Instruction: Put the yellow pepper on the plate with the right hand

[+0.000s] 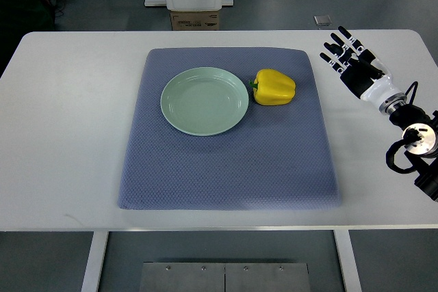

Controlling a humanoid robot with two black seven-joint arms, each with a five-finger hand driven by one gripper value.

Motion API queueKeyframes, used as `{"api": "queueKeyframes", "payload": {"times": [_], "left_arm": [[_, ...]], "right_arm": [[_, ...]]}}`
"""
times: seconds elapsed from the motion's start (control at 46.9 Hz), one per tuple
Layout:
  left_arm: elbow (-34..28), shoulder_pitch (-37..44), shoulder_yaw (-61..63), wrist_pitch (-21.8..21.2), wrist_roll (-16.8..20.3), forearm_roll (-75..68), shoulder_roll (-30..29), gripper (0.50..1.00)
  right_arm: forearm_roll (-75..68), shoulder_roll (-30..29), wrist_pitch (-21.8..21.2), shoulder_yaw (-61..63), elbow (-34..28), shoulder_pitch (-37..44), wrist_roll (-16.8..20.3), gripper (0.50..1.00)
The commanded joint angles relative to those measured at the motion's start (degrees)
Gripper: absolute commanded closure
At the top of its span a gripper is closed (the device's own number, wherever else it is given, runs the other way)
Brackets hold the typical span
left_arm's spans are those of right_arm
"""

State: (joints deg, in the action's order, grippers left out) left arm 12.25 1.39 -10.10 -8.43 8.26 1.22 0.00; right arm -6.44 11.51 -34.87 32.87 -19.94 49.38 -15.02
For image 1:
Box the small grey floor plate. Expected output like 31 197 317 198
313 14 333 27

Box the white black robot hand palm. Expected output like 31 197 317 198
340 51 406 113

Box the right white table leg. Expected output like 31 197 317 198
333 229 362 292

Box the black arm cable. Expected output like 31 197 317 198
385 81 420 173

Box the grey metal base plate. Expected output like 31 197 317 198
139 262 311 292

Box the white table leg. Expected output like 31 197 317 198
333 229 362 292
81 231 109 292

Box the blue textured mat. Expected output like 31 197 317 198
118 47 341 210

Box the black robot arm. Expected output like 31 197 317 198
320 26 437 202

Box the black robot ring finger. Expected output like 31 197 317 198
324 42 349 65

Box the yellow bell pepper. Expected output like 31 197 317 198
249 68 296 106

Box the light green plate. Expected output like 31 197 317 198
160 67 249 136

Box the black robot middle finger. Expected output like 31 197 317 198
331 33 357 57

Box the left white table leg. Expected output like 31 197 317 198
81 231 109 292

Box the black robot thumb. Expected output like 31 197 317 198
359 59 384 78

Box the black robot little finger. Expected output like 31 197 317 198
320 53 343 73

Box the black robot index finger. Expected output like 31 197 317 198
338 26 365 53

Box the brown cardboard box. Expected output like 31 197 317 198
170 11 220 31

